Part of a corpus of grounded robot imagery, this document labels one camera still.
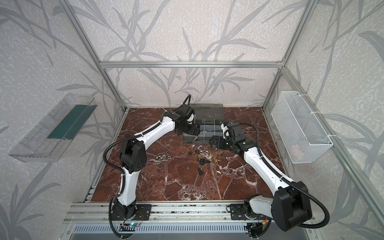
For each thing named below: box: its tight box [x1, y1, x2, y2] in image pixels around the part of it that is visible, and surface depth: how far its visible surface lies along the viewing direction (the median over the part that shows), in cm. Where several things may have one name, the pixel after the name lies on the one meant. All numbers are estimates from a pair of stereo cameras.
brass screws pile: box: [208, 150, 223, 163], surface depth 96 cm
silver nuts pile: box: [155, 155, 172, 161], surface depth 95 cm
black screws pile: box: [188, 149, 211, 165], surface depth 96 cm
